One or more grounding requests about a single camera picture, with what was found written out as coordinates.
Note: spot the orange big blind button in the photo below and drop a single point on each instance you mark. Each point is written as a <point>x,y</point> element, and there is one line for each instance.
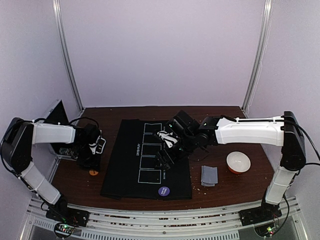
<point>93,172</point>

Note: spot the aluminium frame post left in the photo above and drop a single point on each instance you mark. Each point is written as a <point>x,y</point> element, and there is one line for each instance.
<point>65,53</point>

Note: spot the orange white bowl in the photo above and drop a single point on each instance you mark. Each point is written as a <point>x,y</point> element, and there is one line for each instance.
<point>238,162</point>

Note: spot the aluminium frame post right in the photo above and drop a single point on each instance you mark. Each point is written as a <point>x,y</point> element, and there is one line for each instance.
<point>257,64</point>

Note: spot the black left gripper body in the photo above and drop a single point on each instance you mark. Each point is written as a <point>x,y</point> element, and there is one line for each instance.
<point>85,158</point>

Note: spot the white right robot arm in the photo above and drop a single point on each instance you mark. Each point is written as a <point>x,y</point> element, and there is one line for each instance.
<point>282,131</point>

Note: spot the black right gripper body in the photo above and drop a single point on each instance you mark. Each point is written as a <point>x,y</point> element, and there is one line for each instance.
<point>167,152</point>

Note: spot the black poker play mat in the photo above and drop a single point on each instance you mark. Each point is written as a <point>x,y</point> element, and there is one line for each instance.
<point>132,172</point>

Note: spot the aluminium poker chip case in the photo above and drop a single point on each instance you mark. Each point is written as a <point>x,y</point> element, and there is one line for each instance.
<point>60,132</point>

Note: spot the purple small blind button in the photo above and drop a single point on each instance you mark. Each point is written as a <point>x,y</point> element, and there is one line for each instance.
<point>164,191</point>

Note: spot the aluminium frame post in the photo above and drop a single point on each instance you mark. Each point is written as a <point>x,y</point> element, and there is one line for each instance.
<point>257,64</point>
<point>65,53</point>

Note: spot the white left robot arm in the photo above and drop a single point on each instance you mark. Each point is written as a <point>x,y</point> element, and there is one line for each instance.
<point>16,156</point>

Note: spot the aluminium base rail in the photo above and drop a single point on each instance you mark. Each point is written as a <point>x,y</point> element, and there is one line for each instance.
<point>216,223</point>

